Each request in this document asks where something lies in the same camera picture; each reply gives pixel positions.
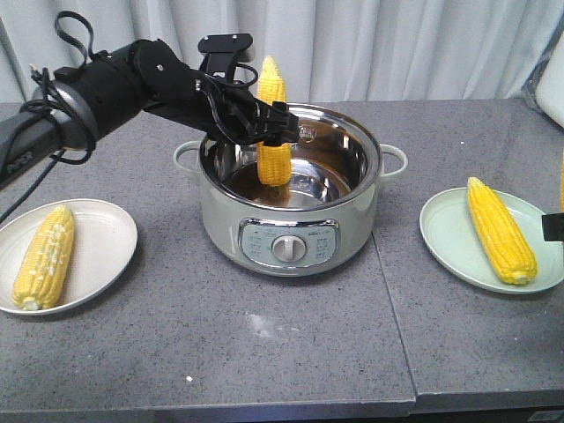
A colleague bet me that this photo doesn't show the pale corn cob with white patch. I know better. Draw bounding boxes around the pale corn cob with white patch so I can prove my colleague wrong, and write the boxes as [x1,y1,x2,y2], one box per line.
[11,205,76,311]

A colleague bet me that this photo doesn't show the white curtain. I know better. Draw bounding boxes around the white curtain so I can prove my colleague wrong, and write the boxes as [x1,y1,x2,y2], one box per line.
[1,1,563,102]

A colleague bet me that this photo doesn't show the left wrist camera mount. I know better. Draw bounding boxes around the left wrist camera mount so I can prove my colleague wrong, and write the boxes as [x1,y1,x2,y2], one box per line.
[197,33,253,83]

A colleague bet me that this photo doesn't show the pale yellow corn cob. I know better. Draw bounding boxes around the pale yellow corn cob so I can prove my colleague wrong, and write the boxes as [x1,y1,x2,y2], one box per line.
[256,56,292,187]

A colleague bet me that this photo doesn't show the green electric cooking pot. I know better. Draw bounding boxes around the green electric cooking pot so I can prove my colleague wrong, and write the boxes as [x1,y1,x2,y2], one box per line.
[173,103,408,277]

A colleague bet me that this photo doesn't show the bright yellow corn cob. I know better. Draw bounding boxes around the bright yellow corn cob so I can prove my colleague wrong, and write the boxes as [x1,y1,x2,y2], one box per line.
[467,176,538,286]
[560,152,564,212]

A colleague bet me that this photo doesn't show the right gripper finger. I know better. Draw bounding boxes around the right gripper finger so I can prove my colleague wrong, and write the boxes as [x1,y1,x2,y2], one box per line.
[541,212,564,241]

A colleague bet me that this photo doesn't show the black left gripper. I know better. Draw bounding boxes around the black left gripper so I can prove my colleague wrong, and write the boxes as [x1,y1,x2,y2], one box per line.
[145,65,300,146]

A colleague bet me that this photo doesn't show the green round plate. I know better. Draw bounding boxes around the green round plate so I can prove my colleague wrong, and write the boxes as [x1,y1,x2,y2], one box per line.
[419,187,563,294]

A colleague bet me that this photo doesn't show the white rice cooker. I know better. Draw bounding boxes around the white rice cooker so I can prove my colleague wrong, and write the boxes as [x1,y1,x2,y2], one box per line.
[536,43,564,127]

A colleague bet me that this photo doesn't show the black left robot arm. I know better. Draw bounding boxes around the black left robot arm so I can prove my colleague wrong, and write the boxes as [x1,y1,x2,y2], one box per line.
[1,33,299,187]

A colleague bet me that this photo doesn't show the white round plate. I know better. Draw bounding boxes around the white round plate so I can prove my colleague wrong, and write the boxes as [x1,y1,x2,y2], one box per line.
[1,198,137,316]

